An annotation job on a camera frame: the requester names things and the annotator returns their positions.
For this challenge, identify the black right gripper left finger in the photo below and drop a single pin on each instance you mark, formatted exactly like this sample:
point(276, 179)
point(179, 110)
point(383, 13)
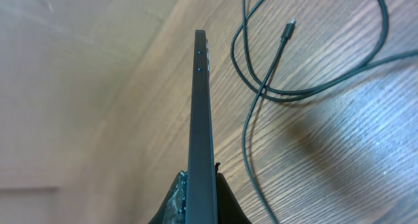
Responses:
point(172, 209)

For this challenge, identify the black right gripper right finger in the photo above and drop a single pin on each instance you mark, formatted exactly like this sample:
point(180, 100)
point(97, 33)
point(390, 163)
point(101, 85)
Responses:
point(228, 208)

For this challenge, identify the Samsung Galaxy smartphone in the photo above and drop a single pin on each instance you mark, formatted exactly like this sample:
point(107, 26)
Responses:
point(201, 203)

